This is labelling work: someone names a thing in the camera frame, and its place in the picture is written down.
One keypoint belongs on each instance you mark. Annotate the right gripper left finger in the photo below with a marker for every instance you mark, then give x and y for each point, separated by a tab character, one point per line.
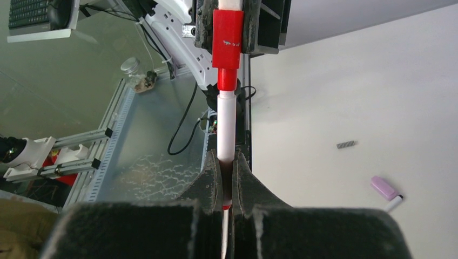
189	226

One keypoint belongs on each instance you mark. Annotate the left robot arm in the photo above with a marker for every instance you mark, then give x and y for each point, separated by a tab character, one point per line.
182	31

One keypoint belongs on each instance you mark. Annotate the white pen red end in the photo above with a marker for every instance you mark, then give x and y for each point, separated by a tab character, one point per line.
226	131

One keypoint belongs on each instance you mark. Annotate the red pen cap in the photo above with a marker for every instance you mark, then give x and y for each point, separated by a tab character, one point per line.
226	46

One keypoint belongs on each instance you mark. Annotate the checkered pen cap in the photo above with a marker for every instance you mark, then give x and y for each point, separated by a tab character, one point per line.
346	144

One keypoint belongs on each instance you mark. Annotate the aluminium frame rails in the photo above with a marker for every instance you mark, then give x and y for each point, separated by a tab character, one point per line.
56	172

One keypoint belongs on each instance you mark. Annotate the thin white black-tip pen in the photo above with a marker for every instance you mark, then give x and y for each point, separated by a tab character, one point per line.
392	204

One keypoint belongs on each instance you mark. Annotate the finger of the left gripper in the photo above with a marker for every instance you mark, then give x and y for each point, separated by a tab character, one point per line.
203	18
265	26

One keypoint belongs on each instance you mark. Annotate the glass jar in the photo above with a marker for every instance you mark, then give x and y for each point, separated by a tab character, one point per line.
138	77

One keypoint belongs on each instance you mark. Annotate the keyboard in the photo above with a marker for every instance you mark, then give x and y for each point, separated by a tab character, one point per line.
33	20

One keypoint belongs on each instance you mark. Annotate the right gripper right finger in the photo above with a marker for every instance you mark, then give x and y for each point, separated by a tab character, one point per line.
264	226

